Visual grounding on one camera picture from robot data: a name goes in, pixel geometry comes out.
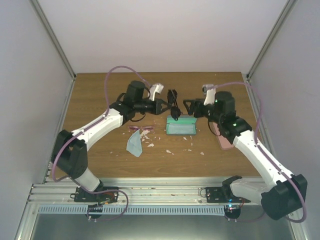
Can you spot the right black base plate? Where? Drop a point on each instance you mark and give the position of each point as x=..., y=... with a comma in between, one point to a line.
x=216, y=195

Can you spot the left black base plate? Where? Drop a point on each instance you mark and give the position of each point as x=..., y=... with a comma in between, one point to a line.
x=82, y=196

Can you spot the pink glasses case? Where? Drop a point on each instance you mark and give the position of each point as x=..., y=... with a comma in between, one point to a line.
x=223, y=142

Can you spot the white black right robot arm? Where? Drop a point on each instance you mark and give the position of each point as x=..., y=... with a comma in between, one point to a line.
x=282, y=191

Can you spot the aluminium corner post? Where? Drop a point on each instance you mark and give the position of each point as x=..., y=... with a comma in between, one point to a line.
x=285, y=12
x=50, y=32

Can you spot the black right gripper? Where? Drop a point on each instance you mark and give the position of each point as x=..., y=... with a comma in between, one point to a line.
x=197, y=105

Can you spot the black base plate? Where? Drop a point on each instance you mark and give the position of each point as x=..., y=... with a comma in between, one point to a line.
x=82, y=196
x=216, y=195

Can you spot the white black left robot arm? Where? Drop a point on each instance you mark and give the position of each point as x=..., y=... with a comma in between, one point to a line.
x=70, y=151

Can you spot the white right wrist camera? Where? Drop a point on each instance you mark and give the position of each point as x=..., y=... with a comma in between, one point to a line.
x=209, y=92

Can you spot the grey slotted cable duct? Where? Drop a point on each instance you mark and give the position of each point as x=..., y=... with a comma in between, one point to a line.
x=197, y=210

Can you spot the black sunglasses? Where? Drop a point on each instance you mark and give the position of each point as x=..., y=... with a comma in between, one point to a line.
x=175, y=111

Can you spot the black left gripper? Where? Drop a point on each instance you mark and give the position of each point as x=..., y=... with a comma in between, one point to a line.
x=157, y=110

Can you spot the right aluminium corner post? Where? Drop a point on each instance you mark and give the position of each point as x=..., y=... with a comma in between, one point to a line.
x=285, y=12

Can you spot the aluminium table edge rail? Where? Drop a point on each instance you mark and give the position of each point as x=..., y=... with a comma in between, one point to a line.
x=140, y=190

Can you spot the left aluminium corner post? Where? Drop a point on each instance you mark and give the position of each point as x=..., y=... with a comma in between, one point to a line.
x=50, y=32

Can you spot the light blue cleaning cloth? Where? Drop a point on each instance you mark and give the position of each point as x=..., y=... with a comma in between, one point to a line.
x=134, y=144

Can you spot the pink clear glasses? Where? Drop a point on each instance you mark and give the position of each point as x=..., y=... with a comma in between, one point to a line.
x=134, y=128

